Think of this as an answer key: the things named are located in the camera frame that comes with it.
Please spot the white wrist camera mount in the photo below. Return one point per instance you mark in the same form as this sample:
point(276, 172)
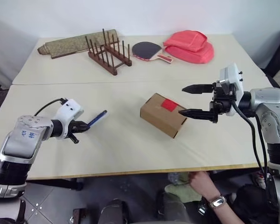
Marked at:
point(70, 108)
point(233, 73)

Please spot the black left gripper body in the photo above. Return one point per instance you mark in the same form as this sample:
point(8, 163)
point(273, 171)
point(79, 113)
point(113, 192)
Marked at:
point(72, 129)

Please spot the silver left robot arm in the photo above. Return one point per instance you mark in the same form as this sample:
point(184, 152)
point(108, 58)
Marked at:
point(21, 144)

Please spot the red white shoe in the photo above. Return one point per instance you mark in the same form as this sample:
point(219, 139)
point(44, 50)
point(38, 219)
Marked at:
point(259, 178)

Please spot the red tape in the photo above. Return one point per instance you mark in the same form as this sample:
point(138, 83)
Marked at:
point(169, 105)

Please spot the clear plastic bag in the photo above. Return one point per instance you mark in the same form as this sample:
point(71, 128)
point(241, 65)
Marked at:
point(175, 177)

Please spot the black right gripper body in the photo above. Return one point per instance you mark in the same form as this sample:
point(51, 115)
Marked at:
point(224, 100)

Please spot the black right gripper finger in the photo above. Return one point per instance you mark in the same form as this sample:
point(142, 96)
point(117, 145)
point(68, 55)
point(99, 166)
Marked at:
point(197, 89)
point(197, 114)

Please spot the dark rounded shape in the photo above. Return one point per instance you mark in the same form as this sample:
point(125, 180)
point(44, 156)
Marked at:
point(114, 211)
point(173, 208)

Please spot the table tennis paddle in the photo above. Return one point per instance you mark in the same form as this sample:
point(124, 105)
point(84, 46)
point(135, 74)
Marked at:
point(144, 50)

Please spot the rolled green woven mat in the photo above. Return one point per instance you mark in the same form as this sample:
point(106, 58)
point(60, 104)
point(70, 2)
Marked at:
point(67, 45)

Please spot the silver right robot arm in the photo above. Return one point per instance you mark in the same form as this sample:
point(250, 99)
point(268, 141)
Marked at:
point(270, 109)

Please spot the dark wooden dish rack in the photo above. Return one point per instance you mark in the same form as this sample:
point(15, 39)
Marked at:
point(109, 59)

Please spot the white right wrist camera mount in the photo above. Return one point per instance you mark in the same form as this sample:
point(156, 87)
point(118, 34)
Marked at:
point(233, 73)

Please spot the blue pen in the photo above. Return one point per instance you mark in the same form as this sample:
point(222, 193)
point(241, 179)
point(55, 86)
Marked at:
point(97, 118)

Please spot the dark brown metal bracket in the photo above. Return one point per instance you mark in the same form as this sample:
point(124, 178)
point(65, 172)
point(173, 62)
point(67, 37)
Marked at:
point(78, 217)

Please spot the brown cardboard box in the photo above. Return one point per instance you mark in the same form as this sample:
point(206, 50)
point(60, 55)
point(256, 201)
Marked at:
point(158, 119)

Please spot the silver wristwatch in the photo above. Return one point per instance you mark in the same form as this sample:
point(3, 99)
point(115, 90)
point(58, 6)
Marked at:
point(217, 201)

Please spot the green cloth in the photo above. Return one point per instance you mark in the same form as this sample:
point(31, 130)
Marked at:
point(184, 192)

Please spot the red folded cloth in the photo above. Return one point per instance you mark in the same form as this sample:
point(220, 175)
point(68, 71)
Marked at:
point(189, 47)

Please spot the person's bare hand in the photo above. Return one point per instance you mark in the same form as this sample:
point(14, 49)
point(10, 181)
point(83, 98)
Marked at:
point(203, 184)

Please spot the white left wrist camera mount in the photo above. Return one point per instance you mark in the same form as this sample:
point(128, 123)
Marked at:
point(70, 108)

